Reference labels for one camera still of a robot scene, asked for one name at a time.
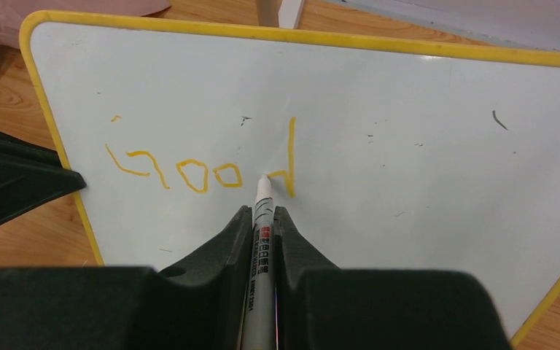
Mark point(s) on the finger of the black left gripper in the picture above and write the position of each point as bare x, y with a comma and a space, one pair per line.
12, 146
31, 179

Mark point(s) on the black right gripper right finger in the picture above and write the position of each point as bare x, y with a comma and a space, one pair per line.
322, 306

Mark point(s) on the metal stand pole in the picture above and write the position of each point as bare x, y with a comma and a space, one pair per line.
279, 14

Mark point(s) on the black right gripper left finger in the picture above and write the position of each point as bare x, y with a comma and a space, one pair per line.
195, 303

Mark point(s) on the yellow framed whiteboard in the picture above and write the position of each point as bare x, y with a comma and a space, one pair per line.
388, 153

